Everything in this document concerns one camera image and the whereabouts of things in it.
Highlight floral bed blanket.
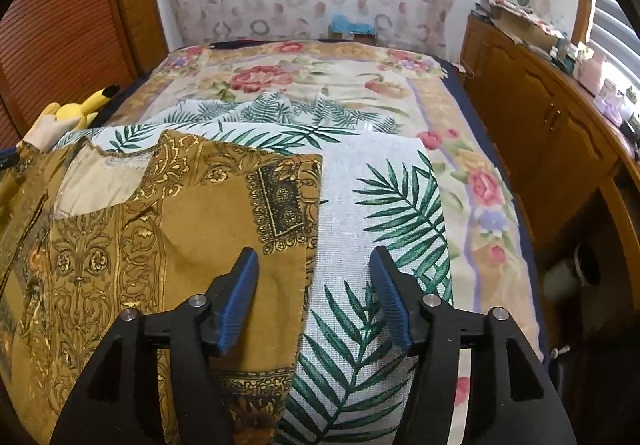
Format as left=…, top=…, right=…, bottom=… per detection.
left=98, top=42, right=540, bottom=444

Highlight brown louvered wooden wardrobe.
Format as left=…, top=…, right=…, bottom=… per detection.
left=1, top=0, right=168, bottom=148

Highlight blue object behind bed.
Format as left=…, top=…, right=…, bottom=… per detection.
left=329, top=14, right=378, bottom=36

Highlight wooden sideboard cabinet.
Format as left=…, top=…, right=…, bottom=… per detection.
left=460, top=15, right=639, bottom=335

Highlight mustard gold patterned garment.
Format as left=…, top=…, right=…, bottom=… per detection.
left=1, top=131, right=322, bottom=444

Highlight white window blinds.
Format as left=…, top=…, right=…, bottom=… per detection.
left=589, top=0, right=639, bottom=88

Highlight cream folded cloth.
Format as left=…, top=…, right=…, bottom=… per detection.
left=16, top=114, right=79, bottom=152

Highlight white palm leaf cloth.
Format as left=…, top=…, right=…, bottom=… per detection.
left=49, top=94, right=451, bottom=444

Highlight yellow plush toy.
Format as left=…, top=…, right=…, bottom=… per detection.
left=39, top=85, right=120, bottom=131

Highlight clutter of boxes on sideboard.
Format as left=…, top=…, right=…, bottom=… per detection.
left=476, top=0, right=639, bottom=125

